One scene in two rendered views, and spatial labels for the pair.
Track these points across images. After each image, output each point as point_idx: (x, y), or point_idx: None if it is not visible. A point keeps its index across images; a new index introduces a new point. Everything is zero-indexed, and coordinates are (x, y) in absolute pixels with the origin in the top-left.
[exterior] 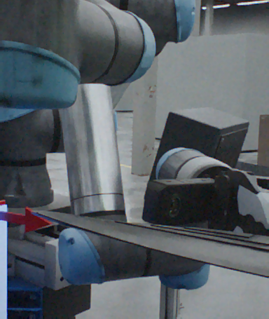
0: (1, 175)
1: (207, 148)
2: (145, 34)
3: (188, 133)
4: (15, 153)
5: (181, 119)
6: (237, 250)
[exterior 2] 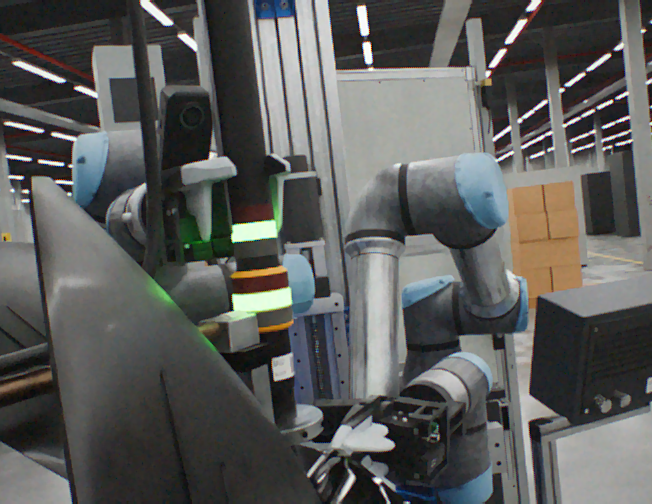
0: (408, 359)
1: (575, 341)
2: None
3: (555, 321)
4: (416, 338)
5: (548, 305)
6: None
